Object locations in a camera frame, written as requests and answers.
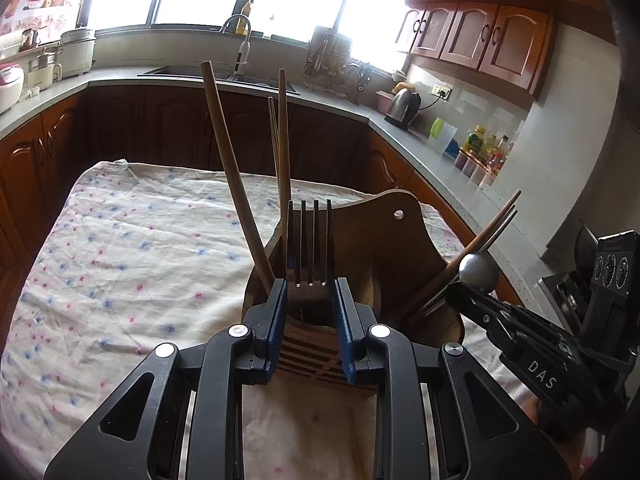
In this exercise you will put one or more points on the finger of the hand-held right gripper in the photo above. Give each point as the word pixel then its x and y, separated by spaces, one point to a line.
pixel 472 312
pixel 535 321

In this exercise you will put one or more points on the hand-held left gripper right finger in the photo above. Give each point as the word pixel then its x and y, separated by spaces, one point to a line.
pixel 345 335

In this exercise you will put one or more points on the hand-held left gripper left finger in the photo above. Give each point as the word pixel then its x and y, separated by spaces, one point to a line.
pixel 277 335

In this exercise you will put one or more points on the round metal spoon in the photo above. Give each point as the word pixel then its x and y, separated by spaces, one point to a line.
pixel 479 270

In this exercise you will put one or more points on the metal fork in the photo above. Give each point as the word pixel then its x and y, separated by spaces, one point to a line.
pixel 310 287

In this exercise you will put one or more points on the wooden utensil holder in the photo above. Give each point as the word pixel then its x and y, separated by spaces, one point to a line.
pixel 380 260

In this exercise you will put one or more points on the wooden chopstick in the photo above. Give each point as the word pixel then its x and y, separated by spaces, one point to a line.
pixel 231 160
pixel 283 150
pixel 494 222

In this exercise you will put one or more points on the white spice jar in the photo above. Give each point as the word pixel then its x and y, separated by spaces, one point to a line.
pixel 461 162
pixel 472 169
pixel 485 176

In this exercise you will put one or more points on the grey kitchen countertop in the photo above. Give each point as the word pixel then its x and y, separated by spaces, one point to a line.
pixel 425 160

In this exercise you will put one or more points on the yellow oil bottle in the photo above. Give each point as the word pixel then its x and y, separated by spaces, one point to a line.
pixel 477 139
pixel 492 147

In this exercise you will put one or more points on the floral white tablecloth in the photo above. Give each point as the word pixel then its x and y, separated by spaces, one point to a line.
pixel 125 260

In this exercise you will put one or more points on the white plastic container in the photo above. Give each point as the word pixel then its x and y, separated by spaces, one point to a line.
pixel 445 140

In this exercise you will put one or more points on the green cup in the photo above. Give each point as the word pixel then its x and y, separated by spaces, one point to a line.
pixel 437 127

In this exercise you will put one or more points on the steel electric kettle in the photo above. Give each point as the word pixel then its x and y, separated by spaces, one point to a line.
pixel 402 107

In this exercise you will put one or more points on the pink container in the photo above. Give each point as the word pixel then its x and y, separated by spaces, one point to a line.
pixel 384 101

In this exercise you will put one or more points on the brown wooden base cabinets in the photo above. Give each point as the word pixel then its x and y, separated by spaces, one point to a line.
pixel 150 125

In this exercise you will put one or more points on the metal dish rack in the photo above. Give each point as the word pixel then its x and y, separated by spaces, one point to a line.
pixel 332 65

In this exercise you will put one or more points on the kitchen sink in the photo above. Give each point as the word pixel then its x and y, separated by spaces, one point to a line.
pixel 200 74

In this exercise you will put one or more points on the chrome faucet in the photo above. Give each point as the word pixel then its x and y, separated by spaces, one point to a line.
pixel 242 50

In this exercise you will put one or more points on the large white cooker pot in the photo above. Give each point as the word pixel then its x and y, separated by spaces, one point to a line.
pixel 79 52

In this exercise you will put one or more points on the small white electric pot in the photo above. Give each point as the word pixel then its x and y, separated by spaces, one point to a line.
pixel 45 70

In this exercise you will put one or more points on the white and pink rice cooker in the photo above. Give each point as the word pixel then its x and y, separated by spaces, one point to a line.
pixel 10 87

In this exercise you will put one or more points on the white wall socket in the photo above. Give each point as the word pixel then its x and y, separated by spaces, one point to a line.
pixel 442 91

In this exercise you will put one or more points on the brown wooden wall cabinets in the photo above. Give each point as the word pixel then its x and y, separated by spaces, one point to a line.
pixel 480 25

